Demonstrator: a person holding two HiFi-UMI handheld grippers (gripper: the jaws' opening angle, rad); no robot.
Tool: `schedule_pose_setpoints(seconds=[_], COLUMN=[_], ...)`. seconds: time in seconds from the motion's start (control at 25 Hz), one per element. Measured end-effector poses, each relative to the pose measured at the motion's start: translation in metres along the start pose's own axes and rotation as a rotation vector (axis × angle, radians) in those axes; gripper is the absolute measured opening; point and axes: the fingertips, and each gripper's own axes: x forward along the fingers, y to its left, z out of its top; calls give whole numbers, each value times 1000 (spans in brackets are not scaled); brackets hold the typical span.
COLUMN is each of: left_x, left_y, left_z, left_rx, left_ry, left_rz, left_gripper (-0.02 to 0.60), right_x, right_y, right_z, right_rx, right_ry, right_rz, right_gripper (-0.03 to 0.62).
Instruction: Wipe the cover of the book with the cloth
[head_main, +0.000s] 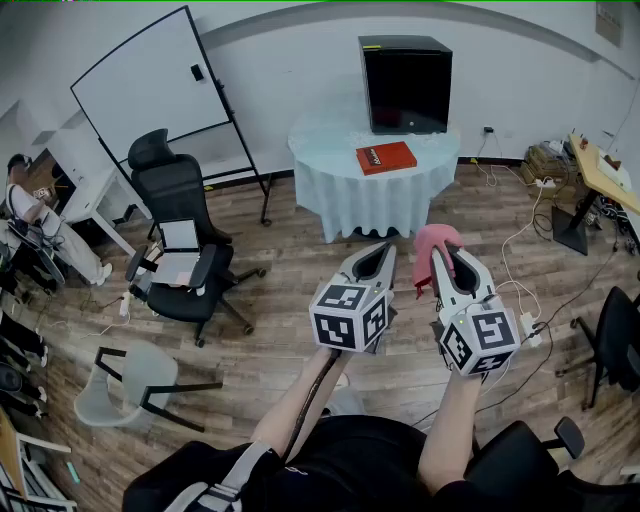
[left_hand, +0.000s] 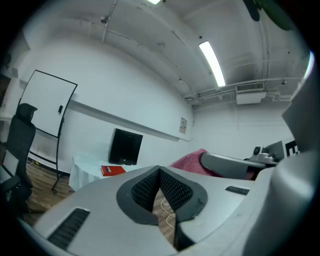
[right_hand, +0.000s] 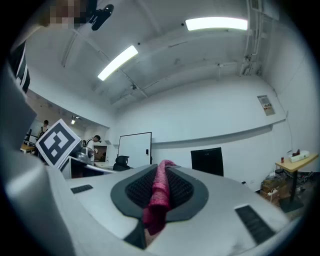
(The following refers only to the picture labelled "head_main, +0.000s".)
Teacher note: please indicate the person's left forearm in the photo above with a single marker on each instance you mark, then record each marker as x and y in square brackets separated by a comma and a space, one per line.
[300, 400]

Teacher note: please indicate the pink cloth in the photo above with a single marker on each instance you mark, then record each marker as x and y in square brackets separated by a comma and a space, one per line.
[432, 237]

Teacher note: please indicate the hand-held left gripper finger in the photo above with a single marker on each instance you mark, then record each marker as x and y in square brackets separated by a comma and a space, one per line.
[391, 270]
[352, 265]

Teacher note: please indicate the black whiteboard eraser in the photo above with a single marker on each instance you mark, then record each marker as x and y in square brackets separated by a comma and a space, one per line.
[197, 72]

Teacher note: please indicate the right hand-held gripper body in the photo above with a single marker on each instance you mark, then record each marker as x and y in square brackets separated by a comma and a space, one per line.
[487, 335]

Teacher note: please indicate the person's black shirt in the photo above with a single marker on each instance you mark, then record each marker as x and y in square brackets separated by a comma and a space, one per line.
[360, 465]

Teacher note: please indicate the metal shelf rack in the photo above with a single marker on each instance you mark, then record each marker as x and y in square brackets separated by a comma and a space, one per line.
[30, 480]

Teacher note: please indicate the wall poster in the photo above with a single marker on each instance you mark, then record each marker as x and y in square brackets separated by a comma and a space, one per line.
[609, 25]

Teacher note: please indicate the black mini fridge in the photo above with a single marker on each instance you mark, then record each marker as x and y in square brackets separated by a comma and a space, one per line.
[405, 85]

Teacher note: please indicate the red book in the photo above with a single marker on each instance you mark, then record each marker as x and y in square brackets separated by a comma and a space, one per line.
[387, 159]

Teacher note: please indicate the grey plastic chair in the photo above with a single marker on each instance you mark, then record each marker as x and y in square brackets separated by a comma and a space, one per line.
[150, 365]

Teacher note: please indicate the round table with floral tablecloth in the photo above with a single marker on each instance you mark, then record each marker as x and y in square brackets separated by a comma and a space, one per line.
[340, 200]

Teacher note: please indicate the person's grey trousers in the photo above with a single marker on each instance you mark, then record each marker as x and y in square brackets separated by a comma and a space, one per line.
[345, 400]

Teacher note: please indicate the stack of cardboard boxes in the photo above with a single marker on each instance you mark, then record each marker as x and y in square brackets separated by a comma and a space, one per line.
[542, 160]

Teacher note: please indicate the whiteboard on black stand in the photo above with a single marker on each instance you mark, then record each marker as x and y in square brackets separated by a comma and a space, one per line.
[145, 85]

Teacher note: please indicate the white power strip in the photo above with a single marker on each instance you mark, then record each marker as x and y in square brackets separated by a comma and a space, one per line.
[545, 183]
[124, 304]
[531, 330]

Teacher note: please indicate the white laptop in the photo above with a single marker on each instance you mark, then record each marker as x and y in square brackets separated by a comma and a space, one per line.
[175, 235]

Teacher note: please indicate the wooden desk with black stand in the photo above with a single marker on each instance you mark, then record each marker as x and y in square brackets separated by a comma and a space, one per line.
[595, 170]

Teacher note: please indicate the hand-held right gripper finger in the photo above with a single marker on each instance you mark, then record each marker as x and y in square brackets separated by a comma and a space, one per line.
[484, 282]
[441, 280]

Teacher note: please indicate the person's right forearm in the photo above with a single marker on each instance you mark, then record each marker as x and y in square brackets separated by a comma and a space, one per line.
[447, 425]

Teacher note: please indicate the white desk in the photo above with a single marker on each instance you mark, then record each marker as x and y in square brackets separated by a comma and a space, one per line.
[95, 195]

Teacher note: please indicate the black mesh office chair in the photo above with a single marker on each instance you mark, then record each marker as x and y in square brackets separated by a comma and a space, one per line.
[170, 185]

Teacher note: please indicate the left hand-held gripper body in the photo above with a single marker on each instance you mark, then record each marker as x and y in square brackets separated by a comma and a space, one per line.
[345, 320]

